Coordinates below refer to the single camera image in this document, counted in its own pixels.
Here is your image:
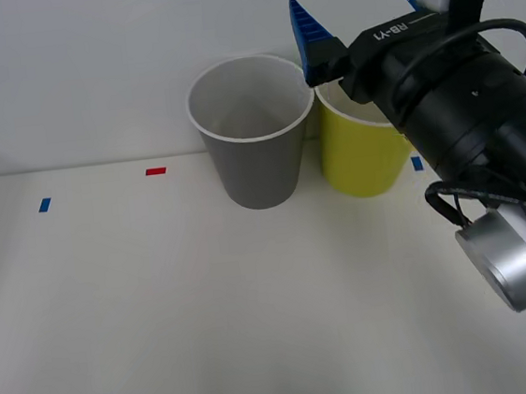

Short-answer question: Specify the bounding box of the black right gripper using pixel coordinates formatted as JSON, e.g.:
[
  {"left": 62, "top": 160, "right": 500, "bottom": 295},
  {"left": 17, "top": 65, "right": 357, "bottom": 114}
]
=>
[{"left": 287, "top": 0, "right": 508, "bottom": 132}]

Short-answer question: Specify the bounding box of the yellow-green plastic waste bin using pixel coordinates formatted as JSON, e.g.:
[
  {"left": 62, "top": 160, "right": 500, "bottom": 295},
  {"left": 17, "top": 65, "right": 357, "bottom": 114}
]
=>
[{"left": 312, "top": 73, "right": 419, "bottom": 203}]

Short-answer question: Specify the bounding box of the grey plastic waste bin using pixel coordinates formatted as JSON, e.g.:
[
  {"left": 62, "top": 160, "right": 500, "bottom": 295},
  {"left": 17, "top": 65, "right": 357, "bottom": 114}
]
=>
[{"left": 182, "top": 49, "right": 327, "bottom": 217}]

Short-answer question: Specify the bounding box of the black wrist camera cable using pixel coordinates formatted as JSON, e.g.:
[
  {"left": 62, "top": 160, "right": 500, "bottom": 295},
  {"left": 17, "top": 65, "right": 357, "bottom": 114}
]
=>
[{"left": 386, "top": 14, "right": 526, "bottom": 116}]

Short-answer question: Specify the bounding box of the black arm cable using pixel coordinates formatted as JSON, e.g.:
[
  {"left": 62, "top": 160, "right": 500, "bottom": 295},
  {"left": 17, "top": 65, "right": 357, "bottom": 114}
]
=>
[{"left": 422, "top": 168, "right": 526, "bottom": 233}]

